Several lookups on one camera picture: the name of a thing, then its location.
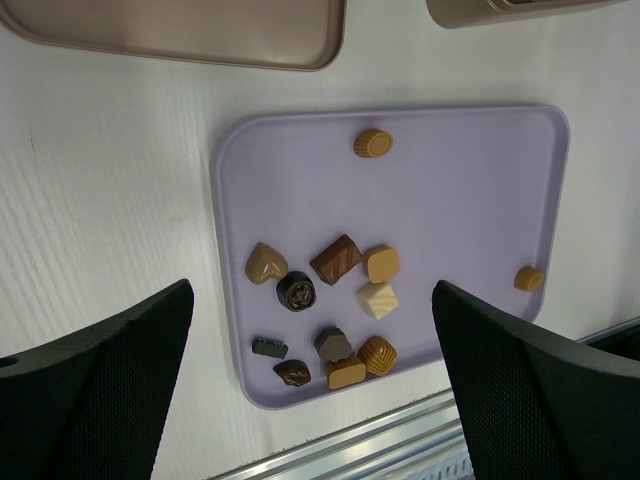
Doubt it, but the aluminium mounting rail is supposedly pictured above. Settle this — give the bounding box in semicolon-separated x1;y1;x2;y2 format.
209;314;640;480

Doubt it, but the tan rectangular chocolate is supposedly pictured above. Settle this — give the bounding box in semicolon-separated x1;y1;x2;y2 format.
326;356;367;390

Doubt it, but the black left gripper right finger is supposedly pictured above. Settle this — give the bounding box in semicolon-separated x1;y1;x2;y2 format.
432;281;639;479

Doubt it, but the small caramel round chocolate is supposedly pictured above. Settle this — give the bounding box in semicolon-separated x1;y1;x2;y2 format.
514;266;545;292

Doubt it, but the brown rectangular chocolate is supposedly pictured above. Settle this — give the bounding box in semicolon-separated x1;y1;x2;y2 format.
309;234;363;286

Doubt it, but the caramel heart chocolate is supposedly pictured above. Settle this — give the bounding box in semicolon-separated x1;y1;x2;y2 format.
245;242;289;284

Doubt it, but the rose gold tin lid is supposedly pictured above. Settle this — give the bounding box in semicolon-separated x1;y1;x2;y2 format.
1;1;347;71

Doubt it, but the rose gold tin box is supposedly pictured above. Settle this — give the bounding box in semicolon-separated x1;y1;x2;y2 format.
426;0;616;29

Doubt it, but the round caramel chocolate cup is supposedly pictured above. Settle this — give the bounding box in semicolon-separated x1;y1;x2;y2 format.
353;128;394;158

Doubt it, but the white square chocolate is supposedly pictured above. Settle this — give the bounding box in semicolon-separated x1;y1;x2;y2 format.
357;282;399;320

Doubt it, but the dark round swirl chocolate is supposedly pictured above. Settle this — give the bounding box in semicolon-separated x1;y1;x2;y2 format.
276;271;316;312

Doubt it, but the lilac plastic tray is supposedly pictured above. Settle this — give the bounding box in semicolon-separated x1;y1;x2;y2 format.
211;105;569;410

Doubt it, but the tan rounded square chocolate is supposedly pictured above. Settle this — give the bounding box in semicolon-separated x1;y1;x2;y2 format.
363;245;400;284

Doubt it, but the grey brown heart chocolate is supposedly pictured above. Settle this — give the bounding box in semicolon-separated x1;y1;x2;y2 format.
314;327;353;362

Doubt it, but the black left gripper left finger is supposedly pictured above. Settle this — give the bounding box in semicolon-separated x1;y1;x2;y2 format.
1;279;194;479

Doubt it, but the caramel ridged square chocolate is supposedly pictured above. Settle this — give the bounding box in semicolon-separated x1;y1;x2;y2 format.
357;336;398;376

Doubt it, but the dark leaf chocolate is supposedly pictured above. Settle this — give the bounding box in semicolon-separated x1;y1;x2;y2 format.
273;359;311;387

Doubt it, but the dark green rectangular chocolate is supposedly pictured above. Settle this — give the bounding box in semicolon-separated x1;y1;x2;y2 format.
251;338;289;359

